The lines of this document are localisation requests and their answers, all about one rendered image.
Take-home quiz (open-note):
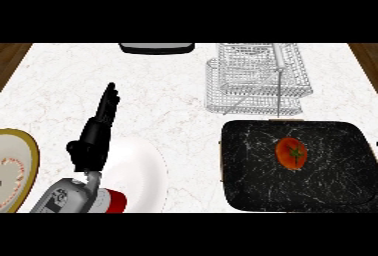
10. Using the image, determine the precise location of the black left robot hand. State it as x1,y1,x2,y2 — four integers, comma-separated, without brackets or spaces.
65,81,122,174

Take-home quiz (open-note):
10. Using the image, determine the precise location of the red can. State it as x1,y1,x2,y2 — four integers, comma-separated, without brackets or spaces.
87,187,128,214

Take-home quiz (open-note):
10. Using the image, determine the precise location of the white wire tiered basket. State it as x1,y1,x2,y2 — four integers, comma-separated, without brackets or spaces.
203,42,314,119

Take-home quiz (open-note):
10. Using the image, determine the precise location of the black marble tray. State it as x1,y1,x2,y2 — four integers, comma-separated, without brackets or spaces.
218,119,378,214

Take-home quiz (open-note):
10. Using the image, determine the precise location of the gold rimmed plate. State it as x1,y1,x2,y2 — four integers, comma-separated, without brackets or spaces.
0,128,41,214

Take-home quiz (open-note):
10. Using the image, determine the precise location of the red tomato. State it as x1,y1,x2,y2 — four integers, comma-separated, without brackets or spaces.
273,136,310,171

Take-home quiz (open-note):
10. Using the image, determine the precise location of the white plate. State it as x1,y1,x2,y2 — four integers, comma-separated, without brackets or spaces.
97,135,169,214

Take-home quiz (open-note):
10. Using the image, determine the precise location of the dark grey appliance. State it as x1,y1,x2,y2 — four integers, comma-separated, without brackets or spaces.
118,42,196,56

